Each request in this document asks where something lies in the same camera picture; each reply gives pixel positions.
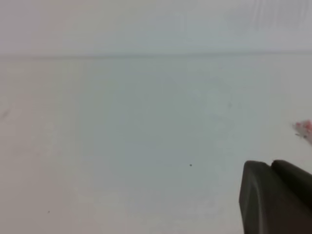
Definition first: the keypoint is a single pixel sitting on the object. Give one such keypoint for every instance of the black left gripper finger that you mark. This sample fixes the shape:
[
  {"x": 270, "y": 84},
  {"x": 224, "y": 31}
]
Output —
[{"x": 276, "y": 198}]

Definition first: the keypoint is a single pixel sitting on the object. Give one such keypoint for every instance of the pink white striped towel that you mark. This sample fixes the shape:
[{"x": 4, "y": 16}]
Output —
[{"x": 304, "y": 130}]

